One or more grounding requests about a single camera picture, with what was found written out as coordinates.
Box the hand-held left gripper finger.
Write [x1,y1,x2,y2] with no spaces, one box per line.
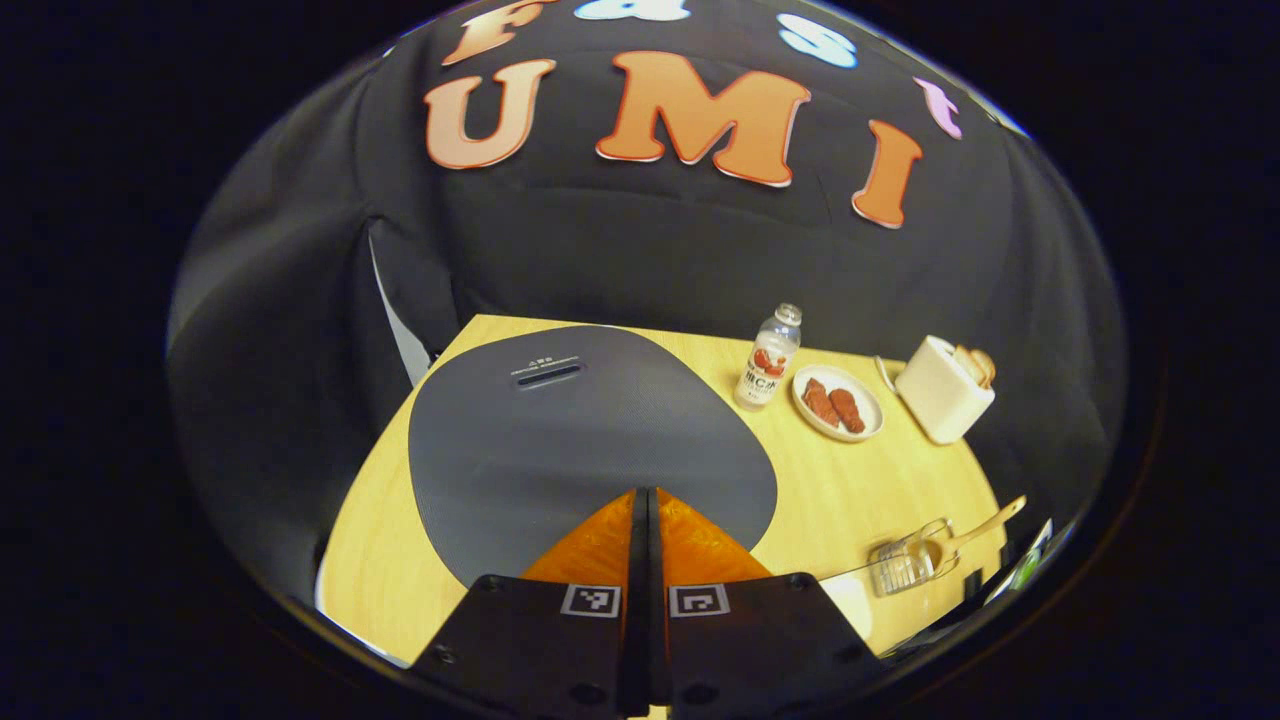
[410,488,649,716]
[646,488,886,717]

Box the grey rice cooker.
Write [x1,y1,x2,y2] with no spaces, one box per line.
[408,325,779,589]

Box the metal wire chopstick holder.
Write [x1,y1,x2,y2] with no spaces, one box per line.
[868,518,961,598]

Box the wooden spoon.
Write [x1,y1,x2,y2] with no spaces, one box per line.
[920,496,1028,577]

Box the clear plastic drink bottle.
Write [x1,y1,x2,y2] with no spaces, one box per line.
[733,303,803,412]

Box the white round plate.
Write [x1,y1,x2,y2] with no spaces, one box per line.
[791,364,885,443]

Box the white toaster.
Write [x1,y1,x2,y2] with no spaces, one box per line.
[893,335,997,445]

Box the black backdrop cloth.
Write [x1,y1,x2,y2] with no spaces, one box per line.
[168,0,1129,601]

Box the dark grey table clamp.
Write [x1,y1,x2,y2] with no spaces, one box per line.
[965,535,1036,603]

